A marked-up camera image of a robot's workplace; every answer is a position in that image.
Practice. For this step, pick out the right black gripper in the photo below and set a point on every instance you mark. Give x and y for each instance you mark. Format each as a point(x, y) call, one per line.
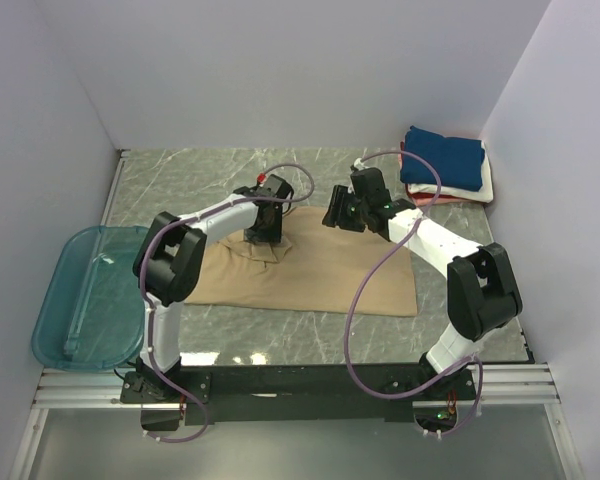
point(340, 210)

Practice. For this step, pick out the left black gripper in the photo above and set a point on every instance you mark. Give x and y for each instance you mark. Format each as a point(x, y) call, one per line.
point(265, 231)

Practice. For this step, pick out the beige t-shirt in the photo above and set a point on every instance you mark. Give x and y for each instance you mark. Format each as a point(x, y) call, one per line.
point(313, 268)

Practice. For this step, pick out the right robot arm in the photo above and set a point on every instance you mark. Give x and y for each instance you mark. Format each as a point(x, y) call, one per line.
point(482, 292)

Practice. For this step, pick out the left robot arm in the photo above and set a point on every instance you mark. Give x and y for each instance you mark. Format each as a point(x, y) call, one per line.
point(169, 263)

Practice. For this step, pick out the folded pink t-shirt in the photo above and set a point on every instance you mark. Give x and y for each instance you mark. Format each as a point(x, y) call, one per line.
point(421, 199)

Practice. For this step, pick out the folded red t-shirt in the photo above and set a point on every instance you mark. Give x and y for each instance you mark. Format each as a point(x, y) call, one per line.
point(402, 155)

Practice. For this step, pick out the folded blue t-shirt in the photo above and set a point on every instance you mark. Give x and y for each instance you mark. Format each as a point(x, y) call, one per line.
point(458, 161)

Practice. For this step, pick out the folded white t-shirt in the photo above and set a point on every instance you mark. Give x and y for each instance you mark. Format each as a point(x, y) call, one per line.
point(484, 195)

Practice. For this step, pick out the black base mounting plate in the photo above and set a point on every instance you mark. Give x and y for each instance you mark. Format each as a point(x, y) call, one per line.
point(190, 396)

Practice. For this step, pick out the teal plastic bin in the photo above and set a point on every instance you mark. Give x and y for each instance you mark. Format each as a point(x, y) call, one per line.
point(92, 317)

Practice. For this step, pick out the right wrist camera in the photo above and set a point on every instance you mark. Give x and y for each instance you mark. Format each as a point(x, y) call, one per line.
point(358, 165)

